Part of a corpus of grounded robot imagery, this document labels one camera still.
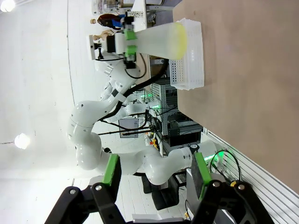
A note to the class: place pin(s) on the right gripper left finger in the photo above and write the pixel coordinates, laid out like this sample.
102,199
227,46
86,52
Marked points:
109,172

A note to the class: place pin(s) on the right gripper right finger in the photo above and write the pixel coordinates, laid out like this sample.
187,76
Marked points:
201,177

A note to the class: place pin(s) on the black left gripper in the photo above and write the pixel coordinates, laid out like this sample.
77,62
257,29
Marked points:
111,44

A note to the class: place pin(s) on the white round flask cap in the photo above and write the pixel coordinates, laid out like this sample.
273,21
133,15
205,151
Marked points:
120,43

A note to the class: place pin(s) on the translucent plastic Erlenmeyer flask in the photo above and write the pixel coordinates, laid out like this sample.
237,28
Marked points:
161,40

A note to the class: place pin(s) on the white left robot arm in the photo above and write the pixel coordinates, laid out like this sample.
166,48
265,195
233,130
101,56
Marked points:
86,130

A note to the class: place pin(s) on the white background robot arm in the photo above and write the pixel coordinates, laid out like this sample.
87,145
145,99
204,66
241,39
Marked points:
135,109

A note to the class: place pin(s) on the bare beige mannequin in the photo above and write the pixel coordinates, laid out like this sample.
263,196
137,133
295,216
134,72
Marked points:
105,34

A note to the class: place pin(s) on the mannequin in dark red top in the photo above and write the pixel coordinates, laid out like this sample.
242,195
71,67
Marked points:
106,19

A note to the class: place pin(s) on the black computer case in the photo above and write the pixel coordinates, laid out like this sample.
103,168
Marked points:
184,135

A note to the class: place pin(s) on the white paper sheet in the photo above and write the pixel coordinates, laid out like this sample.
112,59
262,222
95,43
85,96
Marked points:
128,127

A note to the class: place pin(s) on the yellow emergency stop button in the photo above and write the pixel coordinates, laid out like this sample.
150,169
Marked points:
153,142

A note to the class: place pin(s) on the white perforated plastic basket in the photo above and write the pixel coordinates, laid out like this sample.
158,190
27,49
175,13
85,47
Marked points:
194,70

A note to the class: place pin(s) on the round ceiling lamp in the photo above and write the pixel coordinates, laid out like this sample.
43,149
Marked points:
5,4
22,141

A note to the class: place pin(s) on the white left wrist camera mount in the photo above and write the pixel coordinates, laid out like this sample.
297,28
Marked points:
91,46

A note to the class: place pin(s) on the aluminium frame rack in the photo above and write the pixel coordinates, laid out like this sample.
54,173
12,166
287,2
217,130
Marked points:
170,98

